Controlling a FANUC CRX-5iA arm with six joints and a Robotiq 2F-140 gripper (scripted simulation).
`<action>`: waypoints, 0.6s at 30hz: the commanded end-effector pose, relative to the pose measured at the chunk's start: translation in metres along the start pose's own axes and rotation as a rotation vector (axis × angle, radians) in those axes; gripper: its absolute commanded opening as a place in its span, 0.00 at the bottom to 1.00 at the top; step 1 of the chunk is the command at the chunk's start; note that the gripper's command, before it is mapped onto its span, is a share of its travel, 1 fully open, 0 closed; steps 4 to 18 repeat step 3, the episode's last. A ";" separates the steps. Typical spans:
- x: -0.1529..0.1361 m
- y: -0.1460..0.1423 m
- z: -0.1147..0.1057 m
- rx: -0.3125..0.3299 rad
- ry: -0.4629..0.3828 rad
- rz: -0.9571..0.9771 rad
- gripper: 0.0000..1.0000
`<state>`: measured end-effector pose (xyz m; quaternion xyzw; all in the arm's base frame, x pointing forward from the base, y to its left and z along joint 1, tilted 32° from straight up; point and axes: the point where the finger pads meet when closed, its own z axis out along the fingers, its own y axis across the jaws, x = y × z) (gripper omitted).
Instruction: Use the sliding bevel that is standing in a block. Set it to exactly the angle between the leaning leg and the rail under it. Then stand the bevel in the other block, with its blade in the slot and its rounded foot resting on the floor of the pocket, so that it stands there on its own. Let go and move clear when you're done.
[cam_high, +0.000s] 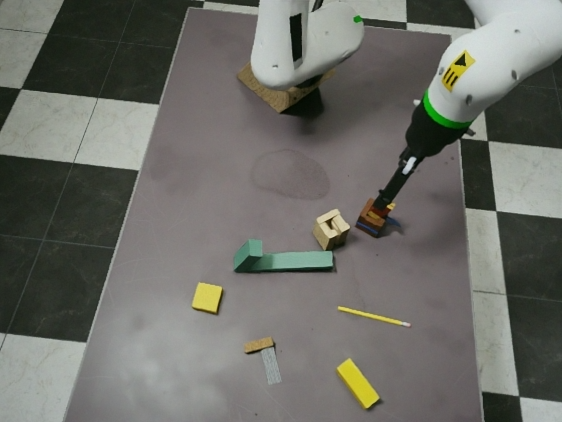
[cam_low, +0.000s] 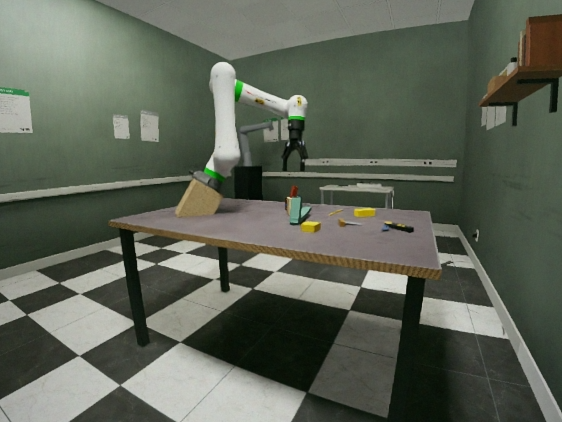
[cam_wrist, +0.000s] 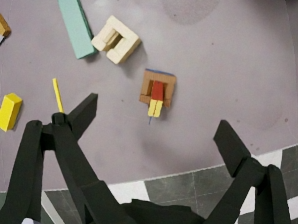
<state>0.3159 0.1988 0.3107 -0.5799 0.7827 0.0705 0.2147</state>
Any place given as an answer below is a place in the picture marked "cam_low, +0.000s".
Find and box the try square with wooden stock and grey blade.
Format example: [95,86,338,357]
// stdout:
[338,219,362,227]

